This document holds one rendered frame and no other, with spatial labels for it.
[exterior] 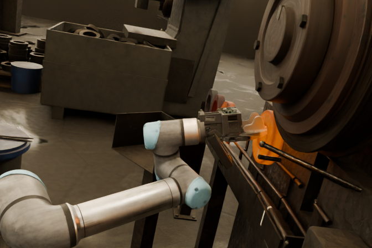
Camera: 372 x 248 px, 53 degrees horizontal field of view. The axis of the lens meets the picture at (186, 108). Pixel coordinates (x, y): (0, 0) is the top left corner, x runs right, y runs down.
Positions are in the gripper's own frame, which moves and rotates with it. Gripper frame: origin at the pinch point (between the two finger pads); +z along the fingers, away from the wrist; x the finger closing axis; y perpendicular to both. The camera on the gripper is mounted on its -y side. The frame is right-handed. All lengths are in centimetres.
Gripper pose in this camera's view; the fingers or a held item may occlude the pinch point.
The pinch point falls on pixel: (268, 130)
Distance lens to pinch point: 109.2
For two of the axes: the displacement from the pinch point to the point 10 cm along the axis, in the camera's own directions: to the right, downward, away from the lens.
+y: -0.7, -9.6, -2.7
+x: -0.9, -2.6, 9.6
